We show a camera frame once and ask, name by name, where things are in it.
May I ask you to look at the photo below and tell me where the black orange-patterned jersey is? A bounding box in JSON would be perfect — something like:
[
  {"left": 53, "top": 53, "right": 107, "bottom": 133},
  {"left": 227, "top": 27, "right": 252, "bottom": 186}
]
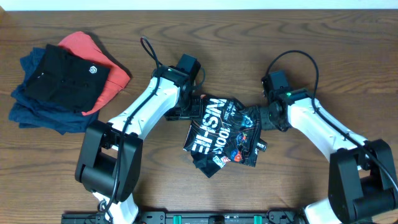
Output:
[{"left": 183, "top": 95, "right": 267, "bottom": 178}]

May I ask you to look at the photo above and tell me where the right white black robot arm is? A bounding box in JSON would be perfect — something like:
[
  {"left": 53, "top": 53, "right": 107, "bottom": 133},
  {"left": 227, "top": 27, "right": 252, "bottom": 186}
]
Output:
[{"left": 261, "top": 87, "right": 397, "bottom": 223}]

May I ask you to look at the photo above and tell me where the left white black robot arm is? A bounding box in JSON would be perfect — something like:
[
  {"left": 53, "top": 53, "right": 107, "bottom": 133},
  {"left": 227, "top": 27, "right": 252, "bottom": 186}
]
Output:
[{"left": 62, "top": 65, "right": 202, "bottom": 223}]

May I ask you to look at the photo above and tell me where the folded red shirt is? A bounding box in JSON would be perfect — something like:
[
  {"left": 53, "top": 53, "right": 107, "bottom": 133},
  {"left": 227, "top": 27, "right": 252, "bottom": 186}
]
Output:
[{"left": 58, "top": 31, "right": 131, "bottom": 116}]

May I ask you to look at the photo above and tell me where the folded black shirt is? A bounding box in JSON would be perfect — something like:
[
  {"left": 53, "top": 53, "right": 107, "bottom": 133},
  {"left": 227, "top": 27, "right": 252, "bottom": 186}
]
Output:
[{"left": 24, "top": 44, "right": 110, "bottom": 112}]

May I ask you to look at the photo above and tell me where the folded navy blue shirt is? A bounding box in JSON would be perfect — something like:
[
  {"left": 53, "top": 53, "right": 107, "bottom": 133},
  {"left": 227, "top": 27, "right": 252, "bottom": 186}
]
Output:
[{"left": 9, "top": 47, "right": 99, "bottom": 134}]

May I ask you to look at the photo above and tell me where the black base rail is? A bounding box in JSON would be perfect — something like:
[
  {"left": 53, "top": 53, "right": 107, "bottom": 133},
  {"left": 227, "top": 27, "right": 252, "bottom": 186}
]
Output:
[{"left": 60, "top": 210, "right": 308, "bottom": 224}]

